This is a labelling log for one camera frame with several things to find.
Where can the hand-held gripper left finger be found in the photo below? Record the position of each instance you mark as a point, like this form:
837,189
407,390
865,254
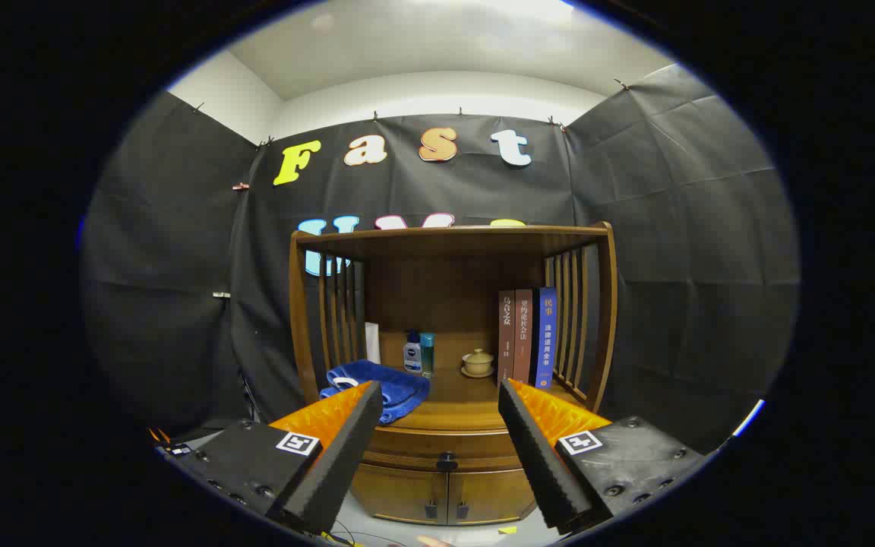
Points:
339,463

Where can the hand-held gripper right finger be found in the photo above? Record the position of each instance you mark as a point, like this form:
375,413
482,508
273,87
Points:
540,463

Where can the wooden drawer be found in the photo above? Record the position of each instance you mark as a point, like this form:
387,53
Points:
407,448

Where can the black drawer knob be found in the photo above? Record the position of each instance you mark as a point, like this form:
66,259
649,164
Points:
446,461

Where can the wooden cabinet door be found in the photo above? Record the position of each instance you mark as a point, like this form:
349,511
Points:
399,494
491,495

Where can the wooden countertop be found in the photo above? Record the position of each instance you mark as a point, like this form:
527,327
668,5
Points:
468,395

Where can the wooden cabinet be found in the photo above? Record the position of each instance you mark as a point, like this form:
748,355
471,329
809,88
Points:
437,281

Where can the blue folded towel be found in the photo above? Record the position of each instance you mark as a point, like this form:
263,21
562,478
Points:
399,387

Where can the beige lidded teacup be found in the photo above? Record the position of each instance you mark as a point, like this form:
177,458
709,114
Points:
478,362

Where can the blue book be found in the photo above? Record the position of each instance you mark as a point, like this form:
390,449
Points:
546,334

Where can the reddish brown book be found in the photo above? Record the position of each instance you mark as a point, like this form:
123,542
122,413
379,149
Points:
523,334

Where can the white bottle with blue cap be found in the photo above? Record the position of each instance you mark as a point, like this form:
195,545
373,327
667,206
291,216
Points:
412,353

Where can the dark brown book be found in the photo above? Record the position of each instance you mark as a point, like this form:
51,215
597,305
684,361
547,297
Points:
506,334

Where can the teal bottle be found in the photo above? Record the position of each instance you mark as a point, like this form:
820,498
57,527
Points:
428,353

